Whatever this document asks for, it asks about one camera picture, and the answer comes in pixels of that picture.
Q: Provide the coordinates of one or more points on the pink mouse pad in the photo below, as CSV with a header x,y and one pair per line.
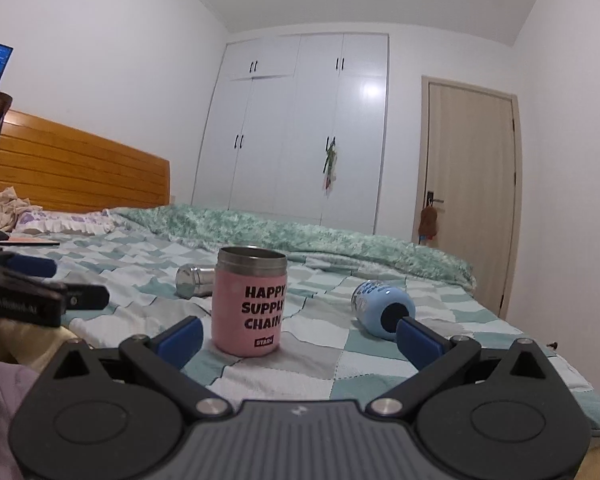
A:
x,y
30,241

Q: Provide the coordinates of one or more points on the beige wooden door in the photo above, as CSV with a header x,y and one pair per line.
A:
x,y
470,185

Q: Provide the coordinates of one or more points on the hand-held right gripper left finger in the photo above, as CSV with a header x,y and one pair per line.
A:
x,y
180,341

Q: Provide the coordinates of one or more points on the beige crumpled cloth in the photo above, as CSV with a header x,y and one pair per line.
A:
x,y
5,206

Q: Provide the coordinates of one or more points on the hanging green ornament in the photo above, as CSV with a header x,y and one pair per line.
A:
x,y
330,165

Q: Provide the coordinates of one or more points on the brown plush toy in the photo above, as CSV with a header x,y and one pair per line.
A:
x,y
428,222

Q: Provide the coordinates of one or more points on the purple clothing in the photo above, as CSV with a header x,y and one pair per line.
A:
x,y
0,390

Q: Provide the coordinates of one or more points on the wooden headboard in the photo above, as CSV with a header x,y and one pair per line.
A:
x,y
80,170

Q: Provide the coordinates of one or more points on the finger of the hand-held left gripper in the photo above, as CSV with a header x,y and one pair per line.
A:
x,y
32,266
85,298

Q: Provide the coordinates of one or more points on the light blue cup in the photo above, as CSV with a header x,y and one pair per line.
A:
x,y
375,305

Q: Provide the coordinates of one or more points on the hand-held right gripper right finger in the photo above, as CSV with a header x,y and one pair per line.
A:
x,y
420,344

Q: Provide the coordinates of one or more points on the green fluffy blanket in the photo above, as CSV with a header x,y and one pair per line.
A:
x,y
290,232

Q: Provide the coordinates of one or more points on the white wardrobe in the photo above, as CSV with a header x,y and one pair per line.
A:
x,y
290,135

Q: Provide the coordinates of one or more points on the pink steel cup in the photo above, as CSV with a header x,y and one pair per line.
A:
x,y
245,305

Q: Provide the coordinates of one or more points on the purple floral pillow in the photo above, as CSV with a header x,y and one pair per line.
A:
x,y
60,221

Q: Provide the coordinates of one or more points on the bare steel cup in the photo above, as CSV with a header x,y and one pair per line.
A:
x,y
195,281

